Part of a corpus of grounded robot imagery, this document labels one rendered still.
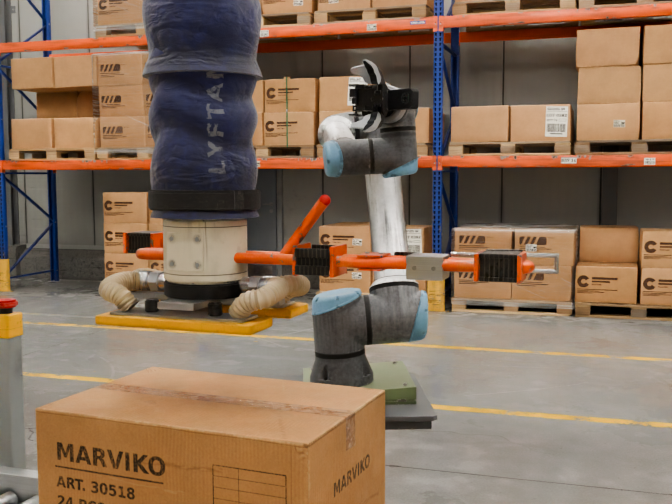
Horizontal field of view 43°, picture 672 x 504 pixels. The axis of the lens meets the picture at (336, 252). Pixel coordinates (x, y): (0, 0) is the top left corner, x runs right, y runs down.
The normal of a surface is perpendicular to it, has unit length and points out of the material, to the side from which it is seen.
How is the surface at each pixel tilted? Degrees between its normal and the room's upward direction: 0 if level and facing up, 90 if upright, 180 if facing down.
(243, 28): 98
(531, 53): 90
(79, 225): 90
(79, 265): 90
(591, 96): 91
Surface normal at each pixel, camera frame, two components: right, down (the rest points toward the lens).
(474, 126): -0.35, 0.07
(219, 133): 0.33, 0.40
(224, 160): 0.53, -0.19
